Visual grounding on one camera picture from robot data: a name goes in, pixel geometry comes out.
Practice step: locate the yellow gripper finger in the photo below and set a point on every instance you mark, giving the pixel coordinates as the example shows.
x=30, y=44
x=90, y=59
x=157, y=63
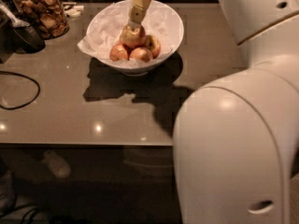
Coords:
x=137, y=12

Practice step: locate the red-green apple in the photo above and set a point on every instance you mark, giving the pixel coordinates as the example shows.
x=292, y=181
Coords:
x=133, y=37

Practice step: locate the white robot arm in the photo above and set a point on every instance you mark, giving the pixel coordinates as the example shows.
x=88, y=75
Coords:
x=235, y=139

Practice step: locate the white ceramic bowl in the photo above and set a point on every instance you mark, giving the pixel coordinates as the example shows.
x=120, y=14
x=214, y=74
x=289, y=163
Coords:
x=162, y=34

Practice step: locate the right red apple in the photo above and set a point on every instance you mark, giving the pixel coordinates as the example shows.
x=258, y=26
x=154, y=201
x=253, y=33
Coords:
x=153, y=44

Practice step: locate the red apple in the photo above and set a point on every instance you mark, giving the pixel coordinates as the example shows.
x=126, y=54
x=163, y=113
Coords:
x=119, y=52
x=142, y=54
x=153, y=44

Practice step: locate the front middle red apple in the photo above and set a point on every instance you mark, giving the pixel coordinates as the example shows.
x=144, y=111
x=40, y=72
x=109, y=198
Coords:
x=142, y=54

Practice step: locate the front left red apple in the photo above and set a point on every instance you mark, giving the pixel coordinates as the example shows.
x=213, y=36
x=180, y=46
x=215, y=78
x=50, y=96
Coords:
x=119, y=52

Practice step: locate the white paper liner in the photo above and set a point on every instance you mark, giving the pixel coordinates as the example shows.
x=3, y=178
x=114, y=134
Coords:
x=102, y=31

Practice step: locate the small white items on table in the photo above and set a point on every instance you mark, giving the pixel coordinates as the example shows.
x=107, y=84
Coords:
x=73, y=11

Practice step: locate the glass jar of dried chips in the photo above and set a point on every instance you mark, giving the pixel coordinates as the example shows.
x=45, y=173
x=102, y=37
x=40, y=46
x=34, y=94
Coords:
x=47, y=15

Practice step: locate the black round appliance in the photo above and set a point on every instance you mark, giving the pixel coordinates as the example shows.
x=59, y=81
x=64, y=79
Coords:
x=29, y=39

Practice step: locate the silver spoon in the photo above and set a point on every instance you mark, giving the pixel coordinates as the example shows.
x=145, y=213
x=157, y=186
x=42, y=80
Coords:
x=16, y=23

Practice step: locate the white shoe under table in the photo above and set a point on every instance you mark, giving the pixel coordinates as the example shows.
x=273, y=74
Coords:
x=57, y=165

